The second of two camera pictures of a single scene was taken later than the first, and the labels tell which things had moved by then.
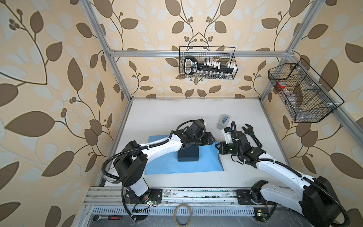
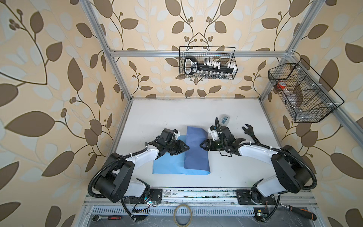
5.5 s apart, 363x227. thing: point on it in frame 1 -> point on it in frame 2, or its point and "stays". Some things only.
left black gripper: x=209 y=138 -> x=181 y=148
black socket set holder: x=209 y=67 stays
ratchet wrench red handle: x=98 y=217 stays
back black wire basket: x=207 y=62 stays
